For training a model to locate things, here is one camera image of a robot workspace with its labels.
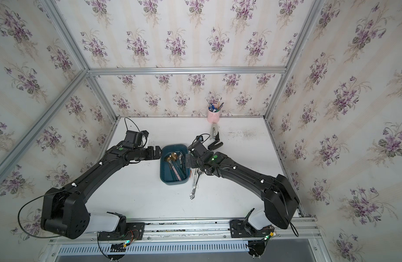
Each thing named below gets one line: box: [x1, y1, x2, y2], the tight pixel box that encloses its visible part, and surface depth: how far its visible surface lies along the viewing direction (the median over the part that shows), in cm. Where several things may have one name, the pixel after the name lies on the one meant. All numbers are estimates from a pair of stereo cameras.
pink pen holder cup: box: [207, 109, 221, 124], surface depth 116 cm
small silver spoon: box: [191, 168, 199, 189], surface depth 92 cm
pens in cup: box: [206, 98, 225, 113], surface depth 113 cm
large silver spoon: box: [190, 168, 203, 200], surface depth 86 cm
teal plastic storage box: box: [159, 144, 191, 186], surface depth 92 cm
